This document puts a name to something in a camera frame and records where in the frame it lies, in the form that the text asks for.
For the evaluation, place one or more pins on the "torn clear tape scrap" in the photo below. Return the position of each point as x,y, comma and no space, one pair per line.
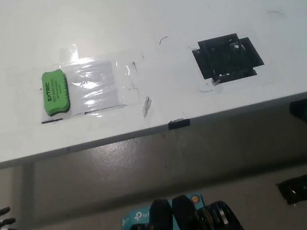
147,107

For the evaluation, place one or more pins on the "small black edge tape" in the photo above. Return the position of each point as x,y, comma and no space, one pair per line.
179,123

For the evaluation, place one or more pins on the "black table foot plate right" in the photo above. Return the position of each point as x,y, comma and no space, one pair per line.
297,190

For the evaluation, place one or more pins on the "black tape square patch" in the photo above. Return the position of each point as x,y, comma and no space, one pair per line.
226,56

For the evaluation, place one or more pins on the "teal TP-Link box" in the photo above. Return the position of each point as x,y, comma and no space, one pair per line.
137,217

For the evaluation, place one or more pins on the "green whiteboard eraser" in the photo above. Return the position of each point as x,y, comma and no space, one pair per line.
54,93

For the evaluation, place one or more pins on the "clear plastic tape sheet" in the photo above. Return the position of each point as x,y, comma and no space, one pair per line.
93,86

